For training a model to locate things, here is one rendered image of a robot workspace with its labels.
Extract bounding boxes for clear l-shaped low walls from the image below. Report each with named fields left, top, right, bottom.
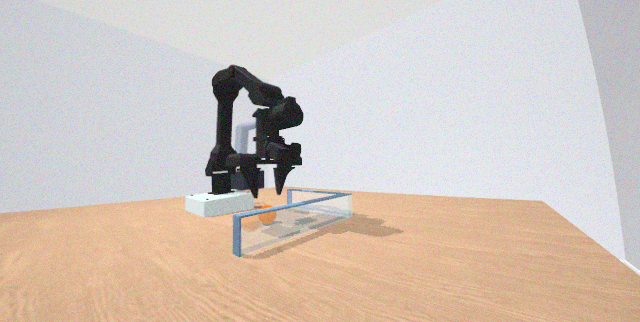
left=241, top=191, right=353, bottom=256

